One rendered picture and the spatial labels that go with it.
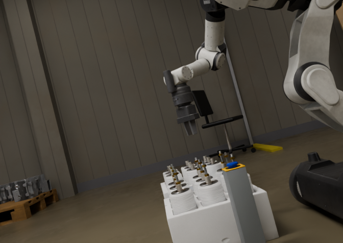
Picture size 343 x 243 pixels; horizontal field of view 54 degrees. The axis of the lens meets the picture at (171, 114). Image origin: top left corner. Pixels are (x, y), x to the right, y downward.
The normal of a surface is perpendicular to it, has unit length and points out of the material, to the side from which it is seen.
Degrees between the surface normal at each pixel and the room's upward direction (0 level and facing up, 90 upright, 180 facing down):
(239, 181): 90
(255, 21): 90
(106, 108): 90
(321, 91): 90
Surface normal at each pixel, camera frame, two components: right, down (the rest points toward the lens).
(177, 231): 0.05, -0.06
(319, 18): 0.03, 0.38
